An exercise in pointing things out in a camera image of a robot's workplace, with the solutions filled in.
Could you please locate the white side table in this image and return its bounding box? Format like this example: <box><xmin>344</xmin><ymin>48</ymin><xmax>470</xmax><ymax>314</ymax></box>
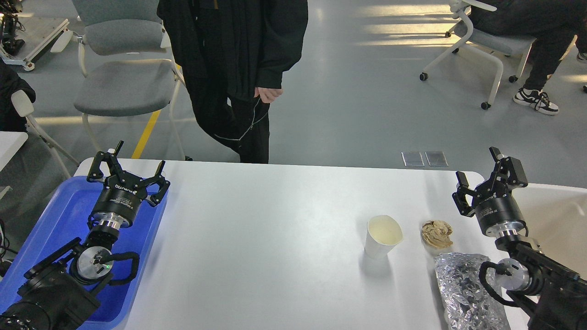
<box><xmin>0</xmin><ymin>131</ymin><xmax>28</xmax><ymax>171</ymax></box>

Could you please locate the black and white sneaker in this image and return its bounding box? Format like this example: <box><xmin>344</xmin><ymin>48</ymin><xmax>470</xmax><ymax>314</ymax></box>
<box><xmin>512</xmin><ymin>88</ymin><xmax>559</xmax><ymax>116</ymax></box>

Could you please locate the crumpled aluminium foil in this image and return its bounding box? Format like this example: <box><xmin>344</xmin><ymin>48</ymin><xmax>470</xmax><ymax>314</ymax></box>
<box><xmin>433</xmin><ymin>253</ymin><xmax>511</xmax><ymax>330</ymax></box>

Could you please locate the white plastic bin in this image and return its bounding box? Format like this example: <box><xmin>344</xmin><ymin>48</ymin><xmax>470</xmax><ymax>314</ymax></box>
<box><xmin>512</xmin><ymin>183</ymin><xmax>587</xmax><ymax>279</ymax></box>

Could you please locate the standing person's hand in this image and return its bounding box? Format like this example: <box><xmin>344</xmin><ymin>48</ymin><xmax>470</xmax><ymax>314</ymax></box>
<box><xmin>254</xmin><ymin>87</ymin><xmax>284</xmax><ymax>104</ymax></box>

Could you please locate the white office chair on castors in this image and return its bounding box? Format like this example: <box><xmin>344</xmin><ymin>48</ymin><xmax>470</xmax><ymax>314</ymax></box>
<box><xmin>419</xmin><ymin>0</ymin><xmax>536</xmax><ymax>110</ymax></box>

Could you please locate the crumpled brown paper ball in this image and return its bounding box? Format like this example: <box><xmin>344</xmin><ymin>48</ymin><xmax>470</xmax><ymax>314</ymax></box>
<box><xmin>421</xmin><ymin>220</ymin><xmax>454</xmax><ymax>249</ymax></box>

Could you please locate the blue plastic tray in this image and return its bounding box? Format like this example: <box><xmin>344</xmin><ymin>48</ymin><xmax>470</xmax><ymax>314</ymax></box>
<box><xmin>0</xmin><ymin>176</ymin><xmax>168</xmax><ymax>330</ymax></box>

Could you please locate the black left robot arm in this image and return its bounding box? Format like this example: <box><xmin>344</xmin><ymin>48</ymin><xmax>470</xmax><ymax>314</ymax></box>
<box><xmin>1</xmin><ymin>142</ymin><xmax>170</xmax><ymax>330</ymax></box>

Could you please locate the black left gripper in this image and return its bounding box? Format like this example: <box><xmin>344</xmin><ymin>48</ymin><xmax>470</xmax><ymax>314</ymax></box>
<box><xmin>87</xmin><ymin>140</ymin><xmax>170</xmax><ymax>228</ymax></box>

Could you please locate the grey padded chair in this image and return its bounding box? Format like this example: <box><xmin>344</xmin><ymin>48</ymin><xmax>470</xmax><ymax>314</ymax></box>
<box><xmin>73</xmin><ymin>0</ymin><xmax>185</xmax><ymax>152</ymax></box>

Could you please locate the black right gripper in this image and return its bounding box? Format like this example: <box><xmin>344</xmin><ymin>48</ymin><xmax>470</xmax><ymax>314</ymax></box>
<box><xmin>452</xmin><ymin>147</ymin><xmax>529</xmax><ymax>237</ymax></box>

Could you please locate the metal floor plate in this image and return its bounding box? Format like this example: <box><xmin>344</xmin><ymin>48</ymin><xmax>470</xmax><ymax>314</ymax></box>
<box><xmin>402</xmin><ymin>152</ymin><xmax>424</xmax><ymax>167</ymax></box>
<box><xmin>425</xmin><ymin>151</ymin><xmax>449</xmax><ymax>167</ymax></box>

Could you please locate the left metal floor plate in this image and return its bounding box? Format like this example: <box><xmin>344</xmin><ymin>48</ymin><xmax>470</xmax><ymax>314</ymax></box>
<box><xmin>402</xmin><ymin>152</ymin><xmax>424</xmax><ymax>167</ymax></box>

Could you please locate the white paper cup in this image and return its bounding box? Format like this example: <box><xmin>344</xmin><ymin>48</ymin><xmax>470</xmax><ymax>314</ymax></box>
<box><xmin>364</xmin><ymin>215</ymin><xmax>404</xmax><ymax>259</ymax></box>

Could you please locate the seated person in black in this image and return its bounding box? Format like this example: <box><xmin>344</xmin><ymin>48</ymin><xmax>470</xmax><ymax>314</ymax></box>
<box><xmin>469</xmin><ymin>0</ymin><xmax>586</xmax><ymax>90</ymax></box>

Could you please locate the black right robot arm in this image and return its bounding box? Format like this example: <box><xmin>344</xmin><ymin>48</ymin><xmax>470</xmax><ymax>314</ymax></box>
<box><xmin>452</xmin><ymin>147</ymin><xmax>587</xmax><ymax>330</ymax></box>

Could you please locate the right metal floor plate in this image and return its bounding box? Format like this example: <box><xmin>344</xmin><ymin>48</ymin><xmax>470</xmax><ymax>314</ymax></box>
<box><xmin>425</xmin><ymin>151</ymin><xmax>449</xmax><ymax>167</ymax></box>

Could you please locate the standing person in black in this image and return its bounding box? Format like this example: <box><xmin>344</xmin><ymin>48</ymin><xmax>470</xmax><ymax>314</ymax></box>
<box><xmin>157</xmin><ymin>0</ymin><xmax>309</xmax><ymax>164</ymax></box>

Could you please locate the white equipment cart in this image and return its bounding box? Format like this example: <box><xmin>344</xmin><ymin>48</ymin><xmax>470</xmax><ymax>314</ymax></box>
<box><xmin>1</xmin><ymin>16</ymin><xmax>69</xmax><ymax>72</ymax></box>

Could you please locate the white chair at left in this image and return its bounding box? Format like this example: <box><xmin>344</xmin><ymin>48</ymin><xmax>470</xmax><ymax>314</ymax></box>
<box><xmin>11</xmin><ymin>90</ymin><xmax>80</xmax><ymax>179</ymax></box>

